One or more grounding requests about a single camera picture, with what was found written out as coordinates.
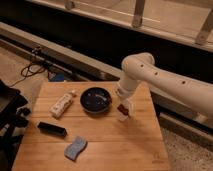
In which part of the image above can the black rectangular block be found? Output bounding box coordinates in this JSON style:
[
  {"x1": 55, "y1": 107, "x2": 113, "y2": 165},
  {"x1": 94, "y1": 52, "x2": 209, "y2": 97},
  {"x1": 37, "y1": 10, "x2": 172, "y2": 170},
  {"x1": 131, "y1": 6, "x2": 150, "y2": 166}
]
[{"x1": 38, "y1": 122, "x2": 67, "y2": 137}]

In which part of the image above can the black equipment at left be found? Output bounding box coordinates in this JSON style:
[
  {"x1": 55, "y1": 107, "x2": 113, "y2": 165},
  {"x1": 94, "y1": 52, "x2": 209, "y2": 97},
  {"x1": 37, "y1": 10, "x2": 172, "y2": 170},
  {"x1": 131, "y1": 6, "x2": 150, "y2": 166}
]
[{"x1": 0, "y1": 79, "x2": 31, "y2": 171}]

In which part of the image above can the translucent plastic cup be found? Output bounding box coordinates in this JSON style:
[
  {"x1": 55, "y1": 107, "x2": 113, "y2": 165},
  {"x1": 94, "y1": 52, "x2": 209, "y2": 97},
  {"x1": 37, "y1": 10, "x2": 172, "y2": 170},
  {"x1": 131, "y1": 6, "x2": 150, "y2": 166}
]
[{"x1": 117, "y1": 99, "x2": 133, "y2": 122}]

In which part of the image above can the wooden cutting board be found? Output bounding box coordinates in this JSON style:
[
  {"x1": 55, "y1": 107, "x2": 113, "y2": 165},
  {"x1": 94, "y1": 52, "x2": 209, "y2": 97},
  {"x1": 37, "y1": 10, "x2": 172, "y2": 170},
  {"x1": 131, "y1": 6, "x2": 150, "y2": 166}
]
[{"x1": 12, "y1": 82, "x2": 170, "y2": 171}]

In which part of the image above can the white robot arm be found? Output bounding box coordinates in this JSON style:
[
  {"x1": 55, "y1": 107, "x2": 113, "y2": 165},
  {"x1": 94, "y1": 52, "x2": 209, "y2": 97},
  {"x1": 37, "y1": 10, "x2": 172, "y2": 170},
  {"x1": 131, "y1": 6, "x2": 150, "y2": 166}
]
[{"x1": 116, "y1": 53, "x2": 213, "y2": 115}]

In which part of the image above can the white tube bottle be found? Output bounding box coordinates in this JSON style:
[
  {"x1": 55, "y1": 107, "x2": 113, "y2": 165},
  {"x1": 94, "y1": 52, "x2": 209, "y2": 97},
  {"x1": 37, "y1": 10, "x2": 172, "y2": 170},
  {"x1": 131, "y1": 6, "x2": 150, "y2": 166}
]
[{"x1": 50, "y1": 90, "x2": 76, "y2": 119}]

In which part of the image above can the dark ceramic bowl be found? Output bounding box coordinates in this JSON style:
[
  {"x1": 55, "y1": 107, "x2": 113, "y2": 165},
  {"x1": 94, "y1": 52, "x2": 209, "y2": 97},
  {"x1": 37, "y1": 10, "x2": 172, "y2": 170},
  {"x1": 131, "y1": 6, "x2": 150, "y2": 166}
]
[{"x1": 80, "y1": 87, "x2": 112, "y2": 113}]

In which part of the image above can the blue sponge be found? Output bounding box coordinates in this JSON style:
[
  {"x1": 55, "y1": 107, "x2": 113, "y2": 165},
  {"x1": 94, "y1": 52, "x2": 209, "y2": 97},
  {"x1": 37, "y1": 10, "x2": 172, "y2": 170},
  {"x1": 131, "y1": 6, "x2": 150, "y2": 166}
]
[{"x1": 64, "y1": 136, "x2": 87, "y2": 161}]

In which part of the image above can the black cable on floor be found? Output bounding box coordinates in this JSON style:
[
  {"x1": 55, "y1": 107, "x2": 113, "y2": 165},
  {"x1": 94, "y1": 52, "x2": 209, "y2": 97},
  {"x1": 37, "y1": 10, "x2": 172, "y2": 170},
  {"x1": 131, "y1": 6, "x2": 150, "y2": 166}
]
[{"x1": 9, "y1": 46, "x2": 54, "y2": 88}]

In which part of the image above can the blue object on floor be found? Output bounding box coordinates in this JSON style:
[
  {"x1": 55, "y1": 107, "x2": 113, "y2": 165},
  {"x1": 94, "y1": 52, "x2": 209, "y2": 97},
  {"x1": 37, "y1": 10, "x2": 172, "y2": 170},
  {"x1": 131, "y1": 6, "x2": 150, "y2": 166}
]
[{"x1": 49, "y1": 73, "x2": 65, "y2": 82}]

